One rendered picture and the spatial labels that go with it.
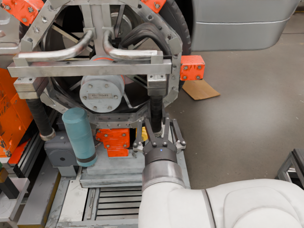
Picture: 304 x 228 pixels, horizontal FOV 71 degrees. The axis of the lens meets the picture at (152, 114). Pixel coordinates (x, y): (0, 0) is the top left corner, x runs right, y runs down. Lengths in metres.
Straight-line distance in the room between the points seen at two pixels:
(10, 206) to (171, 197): 0.75
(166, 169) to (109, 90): 0.33
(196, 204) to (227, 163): 1.27
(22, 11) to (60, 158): 0.75
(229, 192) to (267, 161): 1.38
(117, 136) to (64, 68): 0.48
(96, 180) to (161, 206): 0.95
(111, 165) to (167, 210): 0.92
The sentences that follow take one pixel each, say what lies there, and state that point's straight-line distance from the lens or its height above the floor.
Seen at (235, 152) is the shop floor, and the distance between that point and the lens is 1.74.
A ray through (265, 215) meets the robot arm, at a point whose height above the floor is 0.94.
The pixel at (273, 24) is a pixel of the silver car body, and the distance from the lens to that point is 1.37.
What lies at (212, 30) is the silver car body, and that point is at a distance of 1.24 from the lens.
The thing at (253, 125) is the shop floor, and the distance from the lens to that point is 2.03.
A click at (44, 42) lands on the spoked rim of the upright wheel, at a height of 0.94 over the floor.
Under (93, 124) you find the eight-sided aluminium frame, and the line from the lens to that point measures 0.96.
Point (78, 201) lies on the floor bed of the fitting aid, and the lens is 1.38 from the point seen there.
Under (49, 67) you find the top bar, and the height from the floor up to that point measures 0.98.
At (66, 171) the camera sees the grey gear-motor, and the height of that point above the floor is 0.13.
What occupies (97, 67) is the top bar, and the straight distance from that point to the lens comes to 0.58.
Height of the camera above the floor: 1.23
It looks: 39 degrees down
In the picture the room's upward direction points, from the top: straight up
